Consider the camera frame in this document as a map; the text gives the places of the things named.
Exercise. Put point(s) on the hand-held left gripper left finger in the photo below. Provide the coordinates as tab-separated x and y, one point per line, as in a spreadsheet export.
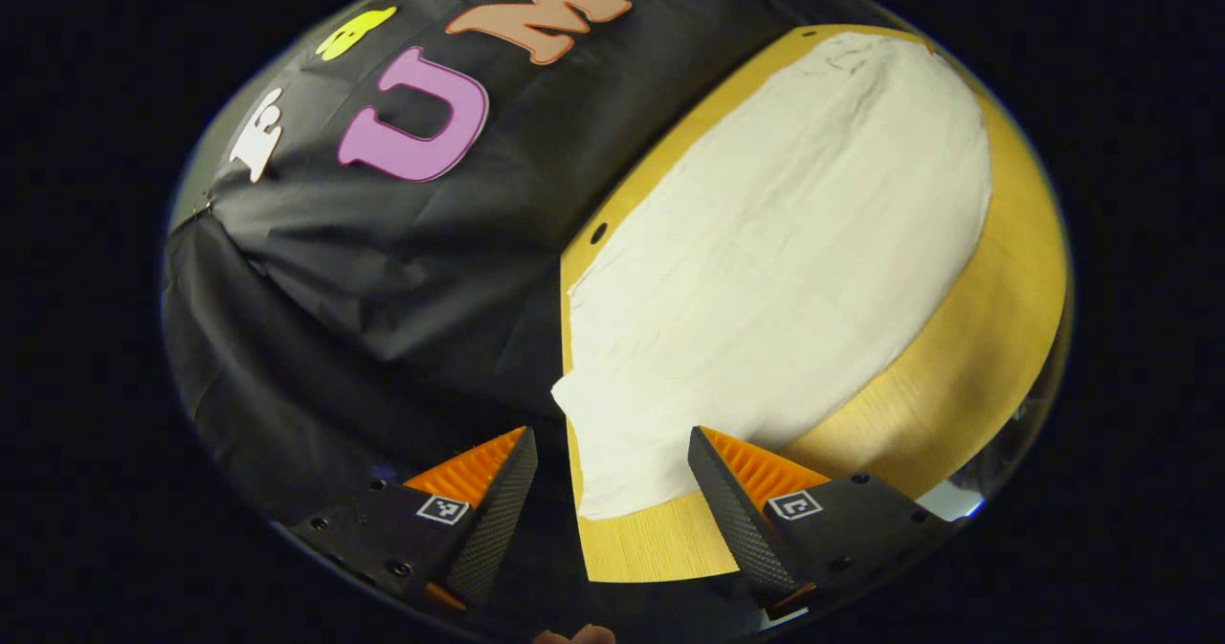
498	520

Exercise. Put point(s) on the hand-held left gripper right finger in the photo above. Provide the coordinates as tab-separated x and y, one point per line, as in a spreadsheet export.
732	520

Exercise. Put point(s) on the white jeans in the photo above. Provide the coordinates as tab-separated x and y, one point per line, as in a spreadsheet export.
766	271

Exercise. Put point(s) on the black backdrop cloth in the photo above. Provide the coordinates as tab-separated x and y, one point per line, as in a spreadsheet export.
383	290

